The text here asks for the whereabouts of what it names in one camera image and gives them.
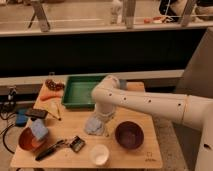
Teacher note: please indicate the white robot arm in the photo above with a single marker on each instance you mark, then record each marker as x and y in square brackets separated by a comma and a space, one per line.
[188, 110]

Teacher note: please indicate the blue sponge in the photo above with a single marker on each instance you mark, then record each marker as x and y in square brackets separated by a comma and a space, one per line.
[39, 130]

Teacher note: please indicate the light blue towel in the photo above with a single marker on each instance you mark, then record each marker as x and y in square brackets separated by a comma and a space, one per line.
[94, 126]

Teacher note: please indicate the black rectangular device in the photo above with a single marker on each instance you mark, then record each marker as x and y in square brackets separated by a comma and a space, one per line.
[36, 113]

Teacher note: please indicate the black handled kitchen tool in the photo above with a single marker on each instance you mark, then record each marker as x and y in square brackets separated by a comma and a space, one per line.
[50, 150]

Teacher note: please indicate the orange bowl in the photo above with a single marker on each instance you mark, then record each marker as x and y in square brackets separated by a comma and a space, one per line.
[28, 142]

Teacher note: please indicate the orange carrot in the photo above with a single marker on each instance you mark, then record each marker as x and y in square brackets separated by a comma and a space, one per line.
[47, 97]

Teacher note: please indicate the green plastic tray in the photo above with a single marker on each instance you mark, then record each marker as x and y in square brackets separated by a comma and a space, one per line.
[77, 91]

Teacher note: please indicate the purple bowl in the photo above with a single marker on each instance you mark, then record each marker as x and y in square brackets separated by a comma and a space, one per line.
[129, 135]

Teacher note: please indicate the yellow banana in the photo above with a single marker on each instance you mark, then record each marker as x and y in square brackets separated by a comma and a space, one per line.
[55, 110]

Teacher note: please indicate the blue translucent cup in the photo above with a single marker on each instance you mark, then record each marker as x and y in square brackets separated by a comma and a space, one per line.
[123, 84]

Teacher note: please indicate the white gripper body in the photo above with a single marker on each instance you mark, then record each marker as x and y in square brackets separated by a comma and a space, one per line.
[104, 117]

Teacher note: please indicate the bunch of dark grapes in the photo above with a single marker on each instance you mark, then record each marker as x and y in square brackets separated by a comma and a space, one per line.
[51, 85]

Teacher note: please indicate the white cup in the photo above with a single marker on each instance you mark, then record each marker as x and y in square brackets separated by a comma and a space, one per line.
[99, 155]

